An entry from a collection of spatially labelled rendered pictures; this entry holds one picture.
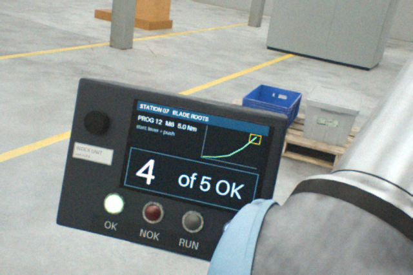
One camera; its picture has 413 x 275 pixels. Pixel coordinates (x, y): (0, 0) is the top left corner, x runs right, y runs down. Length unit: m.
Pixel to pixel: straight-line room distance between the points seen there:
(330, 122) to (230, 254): 3.60
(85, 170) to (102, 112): 0.08
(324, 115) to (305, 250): 3.59
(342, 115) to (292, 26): 4.75
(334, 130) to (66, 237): 2.24
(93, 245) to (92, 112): 1.95
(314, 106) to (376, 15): 4.44
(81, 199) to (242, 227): 0.34
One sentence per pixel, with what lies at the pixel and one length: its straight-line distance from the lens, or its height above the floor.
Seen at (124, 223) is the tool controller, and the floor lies 1.09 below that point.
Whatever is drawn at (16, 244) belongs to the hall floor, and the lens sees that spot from 2.54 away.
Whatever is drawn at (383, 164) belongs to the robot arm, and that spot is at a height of 1.30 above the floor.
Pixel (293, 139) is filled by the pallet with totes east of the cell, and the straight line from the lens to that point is 3.89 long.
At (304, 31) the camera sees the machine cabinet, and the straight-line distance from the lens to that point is 8.41.
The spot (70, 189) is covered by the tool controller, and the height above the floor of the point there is 1.12.
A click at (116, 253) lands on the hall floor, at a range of 2.47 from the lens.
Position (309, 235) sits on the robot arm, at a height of 1.26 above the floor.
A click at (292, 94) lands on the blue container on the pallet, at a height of 0.33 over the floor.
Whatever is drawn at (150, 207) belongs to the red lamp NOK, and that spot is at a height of 1.12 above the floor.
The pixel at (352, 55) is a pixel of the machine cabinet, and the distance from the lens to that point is 8.27.
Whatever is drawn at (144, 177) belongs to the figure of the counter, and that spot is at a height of 1.15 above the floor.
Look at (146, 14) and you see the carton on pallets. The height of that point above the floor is 0.24.
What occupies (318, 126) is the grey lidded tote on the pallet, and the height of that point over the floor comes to 0.27.
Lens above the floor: 1.42
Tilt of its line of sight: 21 degrees down
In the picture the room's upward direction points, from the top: 8 degrees clockwise
